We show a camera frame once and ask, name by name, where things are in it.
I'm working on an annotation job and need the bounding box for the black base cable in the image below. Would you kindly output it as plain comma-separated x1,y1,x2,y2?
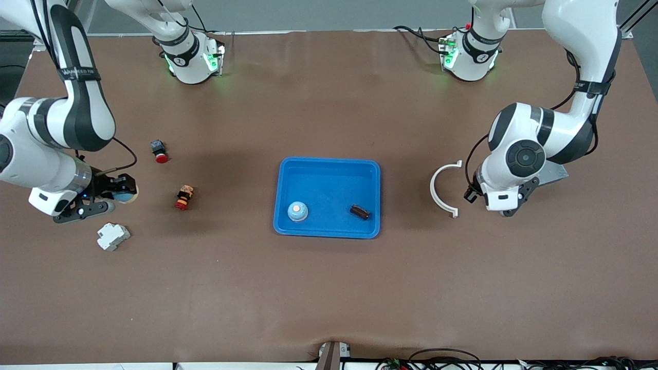
393,25,448,54
191,5,227,36

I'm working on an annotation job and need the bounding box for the grey metal power supply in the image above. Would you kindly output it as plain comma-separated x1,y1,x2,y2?
535,162,570,187

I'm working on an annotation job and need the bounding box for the black left base cable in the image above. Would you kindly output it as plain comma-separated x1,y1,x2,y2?
393,25,448,54

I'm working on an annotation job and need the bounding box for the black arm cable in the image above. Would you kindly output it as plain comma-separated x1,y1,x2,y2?
464,49,617,193
31,0,138,174

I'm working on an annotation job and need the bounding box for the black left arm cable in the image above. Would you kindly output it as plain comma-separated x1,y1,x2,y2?
464,49,617,193

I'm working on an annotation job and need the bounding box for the black right base cable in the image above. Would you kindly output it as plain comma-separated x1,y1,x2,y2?
191,5,227,36

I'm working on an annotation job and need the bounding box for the grey metal camera bracket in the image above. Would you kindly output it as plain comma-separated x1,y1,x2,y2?
316,341,351,370

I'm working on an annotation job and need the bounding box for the red yellow push button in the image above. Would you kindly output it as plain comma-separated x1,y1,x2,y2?
174,185,195,211

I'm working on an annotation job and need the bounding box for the aluminium frame post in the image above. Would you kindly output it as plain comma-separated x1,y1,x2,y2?
614,0,658,39
0,0,70,52

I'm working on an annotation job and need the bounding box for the blue plastic tray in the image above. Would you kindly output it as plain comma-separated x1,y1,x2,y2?
272,157,381,239

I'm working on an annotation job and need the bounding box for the black cable bundle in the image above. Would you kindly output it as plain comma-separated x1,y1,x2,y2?
524,356,658,370

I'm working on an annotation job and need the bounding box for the white circuit breaker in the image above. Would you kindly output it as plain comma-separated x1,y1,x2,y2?
97,222,131,252

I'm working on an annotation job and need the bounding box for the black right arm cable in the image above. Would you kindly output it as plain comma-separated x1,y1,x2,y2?
31,0,138,174

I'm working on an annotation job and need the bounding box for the brown table cover mat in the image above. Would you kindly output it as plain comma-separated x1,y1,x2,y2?
0,28,658,364

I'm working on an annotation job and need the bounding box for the black looped cable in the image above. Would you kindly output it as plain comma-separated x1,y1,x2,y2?
409,348,484,370

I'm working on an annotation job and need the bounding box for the white curved pipe clamp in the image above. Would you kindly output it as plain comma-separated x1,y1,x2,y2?
429,160,463,218

